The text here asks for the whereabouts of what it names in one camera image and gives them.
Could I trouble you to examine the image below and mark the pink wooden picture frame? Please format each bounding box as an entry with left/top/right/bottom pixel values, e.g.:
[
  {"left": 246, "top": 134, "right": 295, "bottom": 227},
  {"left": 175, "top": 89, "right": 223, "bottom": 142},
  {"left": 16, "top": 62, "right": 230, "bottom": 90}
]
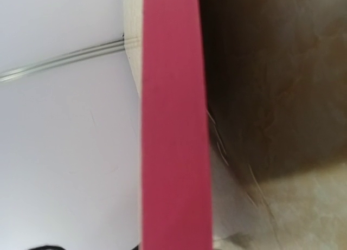
[{"left": 124, "top": 0, "right": 213, "bottom": 249}]

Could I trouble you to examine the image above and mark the left aluminium corner post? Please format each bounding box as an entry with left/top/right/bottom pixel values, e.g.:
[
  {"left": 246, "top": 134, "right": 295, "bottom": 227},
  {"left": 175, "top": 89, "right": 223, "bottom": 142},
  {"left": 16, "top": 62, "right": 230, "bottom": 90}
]
[{"left": 1, "top": 38, "right": 125, "bottom": 82}]

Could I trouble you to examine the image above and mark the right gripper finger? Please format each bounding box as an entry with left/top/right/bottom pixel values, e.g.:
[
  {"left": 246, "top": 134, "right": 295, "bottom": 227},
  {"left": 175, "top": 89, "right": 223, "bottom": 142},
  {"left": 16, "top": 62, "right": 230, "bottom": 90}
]
[{"left": 29, "top": 245, "right": 66, "bottom": 250}]

